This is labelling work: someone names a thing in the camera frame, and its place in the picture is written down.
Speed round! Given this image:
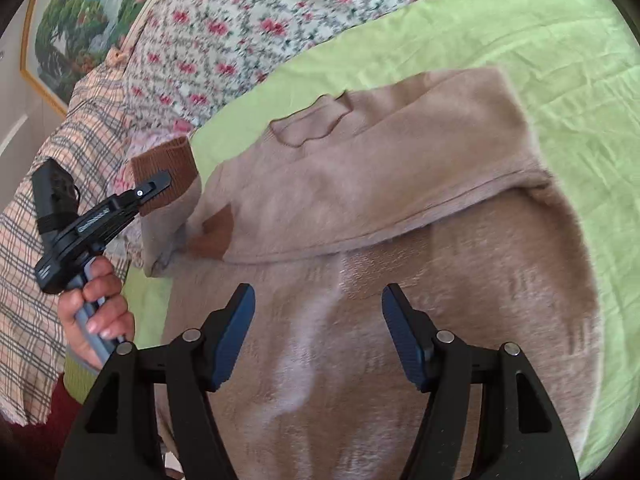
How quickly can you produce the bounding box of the beige knit sweater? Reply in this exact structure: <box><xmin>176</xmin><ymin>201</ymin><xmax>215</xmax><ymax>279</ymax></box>
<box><xmin>131</xmin><ymin>66</ymin><xmax>602</xmax><ymax>479</ymax></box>

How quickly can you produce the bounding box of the person's left hand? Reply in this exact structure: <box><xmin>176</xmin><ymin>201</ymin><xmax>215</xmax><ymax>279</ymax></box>
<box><xmin>56</xmin><ymin>254</ymin><xmax>136</xmax><ymax>370</ymax></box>

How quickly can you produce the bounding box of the red sleeve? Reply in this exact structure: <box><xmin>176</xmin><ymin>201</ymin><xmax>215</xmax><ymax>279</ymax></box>
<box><xmin>1</xmin><ymin>374</ymin><xmax>81</xmax><ymax>479</ymax></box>

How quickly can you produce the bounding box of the plaid blanket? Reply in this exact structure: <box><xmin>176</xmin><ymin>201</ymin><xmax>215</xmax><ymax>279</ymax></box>
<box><xmin>0</xmin><ymin>49</ymin><xmax>139</xmax><ymax>427</ymax></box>

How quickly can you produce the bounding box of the small floral quilt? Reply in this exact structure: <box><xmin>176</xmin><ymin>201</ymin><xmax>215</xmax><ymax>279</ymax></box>
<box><xmin>106</xmin><ymin>0</ymin><xmax>597</xmax><ymax>201</ymax></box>

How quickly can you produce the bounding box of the framed landscape painting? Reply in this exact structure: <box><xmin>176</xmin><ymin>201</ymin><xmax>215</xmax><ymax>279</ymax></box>
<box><xmin>20</xmin><ymin>0</ymin><xmax>149</xmax><ymax>115</ymax></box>

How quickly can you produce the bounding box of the green bed sheet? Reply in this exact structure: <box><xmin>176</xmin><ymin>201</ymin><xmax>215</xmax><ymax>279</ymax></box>
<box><xmin>62</xmin><ymin>0</ymin><xmax>640</xmax><ymax>479</ymax></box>

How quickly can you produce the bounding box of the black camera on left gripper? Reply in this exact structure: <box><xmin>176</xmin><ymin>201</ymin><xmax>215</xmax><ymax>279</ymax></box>
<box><xmin>32</xmin><ymin>158</ymin><xmax>79</xmax><ymax>235</ymax></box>

